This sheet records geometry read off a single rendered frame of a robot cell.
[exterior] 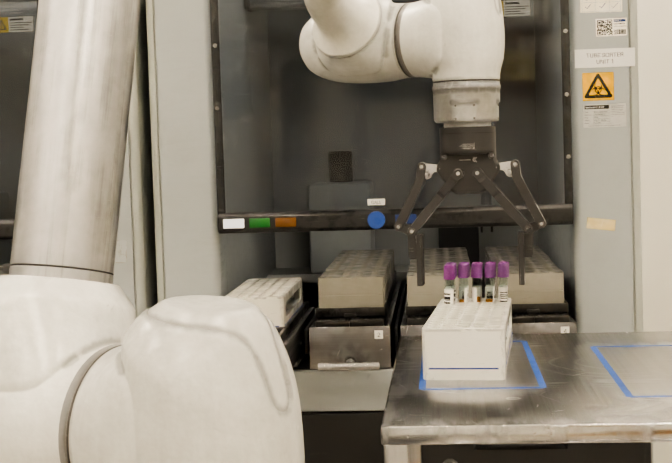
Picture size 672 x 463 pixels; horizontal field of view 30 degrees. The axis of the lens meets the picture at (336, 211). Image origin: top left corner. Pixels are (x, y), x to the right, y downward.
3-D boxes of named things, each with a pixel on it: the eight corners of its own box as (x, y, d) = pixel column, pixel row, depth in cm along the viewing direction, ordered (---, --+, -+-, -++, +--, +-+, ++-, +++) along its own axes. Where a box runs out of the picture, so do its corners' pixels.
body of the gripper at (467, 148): (433, 125, 165) (434, 196, 165) (498, 123, 164) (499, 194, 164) (438, 126, 172) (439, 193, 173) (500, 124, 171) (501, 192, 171)
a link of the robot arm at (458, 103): (499, 79, 162) (500, 125, 163) (501, 82, 171) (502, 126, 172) (428, 82, 164) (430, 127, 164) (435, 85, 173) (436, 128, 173)
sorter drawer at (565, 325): (479, 311, 274) (478, 270, 274) (543, 310, 273) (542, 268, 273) (494, 372, 202) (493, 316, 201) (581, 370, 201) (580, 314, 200)
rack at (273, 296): (250, 311, 234) (249, 278, 234) (303, 310, 233) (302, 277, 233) (223, 336, 205) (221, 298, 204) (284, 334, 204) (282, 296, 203)
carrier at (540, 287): (564, 306, 214) (563, 271, 214) (565, 307, 212) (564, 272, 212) (496, 307, 215) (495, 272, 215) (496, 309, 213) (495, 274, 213)
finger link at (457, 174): (465, 174, 166) (457, 167, 167) (411, 238, 168) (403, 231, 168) (467, 173, 170) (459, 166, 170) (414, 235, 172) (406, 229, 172)
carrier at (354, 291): (385, 310, 217) (384, 275, 217) (385, 311, 215) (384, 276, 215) (318, 311, 218) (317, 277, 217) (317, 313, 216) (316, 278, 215)
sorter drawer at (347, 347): (340, 314, 277) (338, 273, 276) (402, 313, 276) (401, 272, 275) (306, 375, 204) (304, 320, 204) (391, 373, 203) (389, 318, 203)
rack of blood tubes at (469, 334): (442, 341, 181) (441, 298, 181) (512, 340, 180) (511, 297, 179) (422, 380, 152) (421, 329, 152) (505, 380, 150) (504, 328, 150)
